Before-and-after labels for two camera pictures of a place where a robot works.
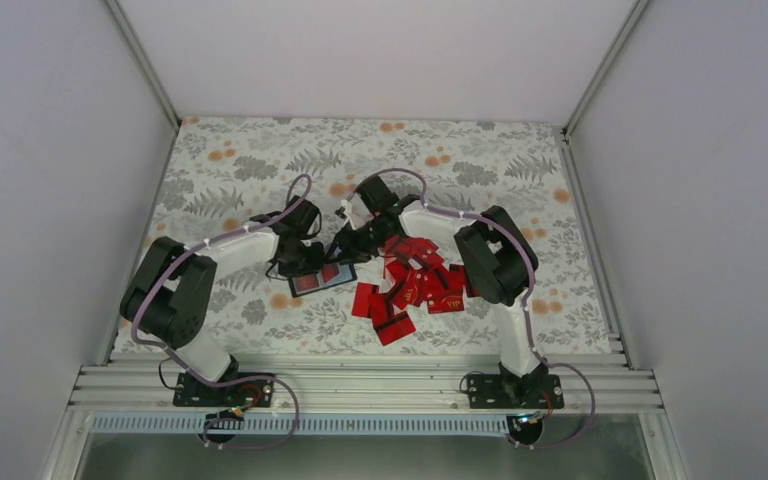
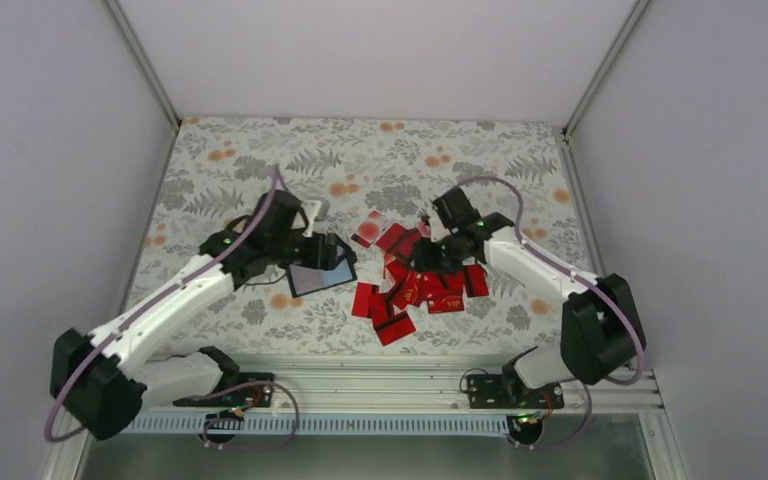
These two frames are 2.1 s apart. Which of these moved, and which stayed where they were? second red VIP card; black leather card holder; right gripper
Moved: right gripper
Stayed: black leather card holder; second red VIP card
